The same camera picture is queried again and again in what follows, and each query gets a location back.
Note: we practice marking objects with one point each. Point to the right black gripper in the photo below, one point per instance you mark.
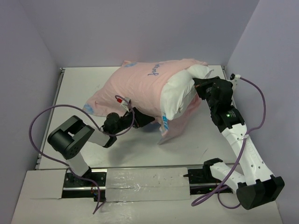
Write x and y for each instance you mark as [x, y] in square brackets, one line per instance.
[201, 83]

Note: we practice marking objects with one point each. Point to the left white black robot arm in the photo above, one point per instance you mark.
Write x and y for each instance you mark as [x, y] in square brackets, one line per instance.
[70, 137]

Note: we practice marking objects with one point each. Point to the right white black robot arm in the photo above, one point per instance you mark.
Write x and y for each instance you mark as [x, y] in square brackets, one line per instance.
[250, 178]

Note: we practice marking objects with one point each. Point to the white pillow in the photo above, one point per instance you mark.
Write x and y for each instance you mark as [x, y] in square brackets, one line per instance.
[179, 90]

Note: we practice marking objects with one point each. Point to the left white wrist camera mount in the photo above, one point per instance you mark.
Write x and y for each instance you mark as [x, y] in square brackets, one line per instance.
[125, 102]

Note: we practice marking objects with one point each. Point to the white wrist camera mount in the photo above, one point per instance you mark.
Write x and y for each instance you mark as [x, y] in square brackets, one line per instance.
[234, 79]
[125, 102]

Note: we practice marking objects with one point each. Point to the blue and pink printed pillowcase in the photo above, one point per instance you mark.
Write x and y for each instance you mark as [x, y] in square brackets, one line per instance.
[143, 83]

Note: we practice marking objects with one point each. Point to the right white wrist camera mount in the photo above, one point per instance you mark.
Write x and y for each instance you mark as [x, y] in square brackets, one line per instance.
[234, 79]

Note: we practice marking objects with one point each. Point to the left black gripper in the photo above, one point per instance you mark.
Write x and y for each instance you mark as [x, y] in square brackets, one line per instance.
[141, 119]

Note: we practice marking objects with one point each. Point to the silver base mounting rail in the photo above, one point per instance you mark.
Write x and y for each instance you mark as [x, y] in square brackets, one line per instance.
[140, 184]

